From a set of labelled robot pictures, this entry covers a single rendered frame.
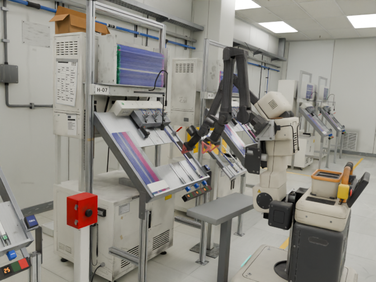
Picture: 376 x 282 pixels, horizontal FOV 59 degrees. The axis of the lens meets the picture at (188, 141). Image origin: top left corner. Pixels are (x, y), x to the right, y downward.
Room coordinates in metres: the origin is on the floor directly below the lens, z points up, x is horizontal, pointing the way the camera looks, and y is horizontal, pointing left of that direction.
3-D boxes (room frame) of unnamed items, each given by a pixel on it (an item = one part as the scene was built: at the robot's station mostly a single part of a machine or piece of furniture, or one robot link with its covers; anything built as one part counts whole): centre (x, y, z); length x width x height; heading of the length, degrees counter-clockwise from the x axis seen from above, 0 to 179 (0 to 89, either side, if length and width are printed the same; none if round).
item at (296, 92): (6.75, -2.19, 0.95); 1.36 x 0.82 x 1.90; 57
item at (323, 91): (7.96, -3.00, 0.95); 1.36 x 0.82 x 1.90; 57
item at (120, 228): (2.56, 0.54, 0.31); 0.70 x 0.65 x 0.62; 147
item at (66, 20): (2.62, 0.72, 1.82); 0.68 x 0.30 x 0.20; 147
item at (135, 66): (2.55, 0.41, 1.52); 0.51 x 0.13 x 0.27; 147
